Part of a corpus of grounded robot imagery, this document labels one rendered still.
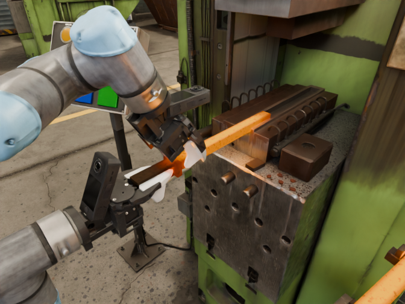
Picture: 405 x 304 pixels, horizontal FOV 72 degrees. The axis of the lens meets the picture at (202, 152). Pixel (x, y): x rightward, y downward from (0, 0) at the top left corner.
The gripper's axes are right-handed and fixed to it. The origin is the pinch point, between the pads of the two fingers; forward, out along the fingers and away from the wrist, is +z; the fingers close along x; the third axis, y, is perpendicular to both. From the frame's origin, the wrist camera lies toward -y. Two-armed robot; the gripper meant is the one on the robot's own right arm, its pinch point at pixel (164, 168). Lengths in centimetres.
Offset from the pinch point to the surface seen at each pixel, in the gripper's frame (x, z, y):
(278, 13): 5.4, 27.3, -27.4
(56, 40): -69, 9, -14
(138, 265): -50, 14, 99
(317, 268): 26, 42, 51
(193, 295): -18, 23, 100
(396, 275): 41.9, 13.4, 6.2
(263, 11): 1.6, 27.3, -27.5
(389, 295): 42.1, 8.9, 6.2
